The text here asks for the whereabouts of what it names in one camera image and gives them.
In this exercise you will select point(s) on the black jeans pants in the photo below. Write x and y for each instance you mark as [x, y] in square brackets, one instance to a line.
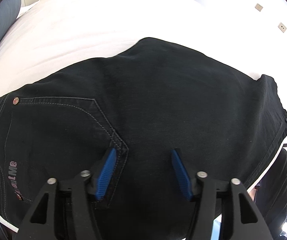
[144, 102]

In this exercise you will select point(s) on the white bed mattress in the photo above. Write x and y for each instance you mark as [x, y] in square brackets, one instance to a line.
[55, 34]

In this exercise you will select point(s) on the upper wall socket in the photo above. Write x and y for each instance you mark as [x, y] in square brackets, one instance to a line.
[259, 7]

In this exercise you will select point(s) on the lower wall socket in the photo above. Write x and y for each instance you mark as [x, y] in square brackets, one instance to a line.
[282, 27]

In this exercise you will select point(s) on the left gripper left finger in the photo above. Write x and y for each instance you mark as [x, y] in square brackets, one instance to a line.
[102, 173]

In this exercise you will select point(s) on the wall socket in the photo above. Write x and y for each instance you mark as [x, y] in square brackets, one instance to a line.
[282, 27]
[259, 7]

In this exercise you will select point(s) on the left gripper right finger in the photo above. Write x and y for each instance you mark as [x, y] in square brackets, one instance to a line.
[184, 174]

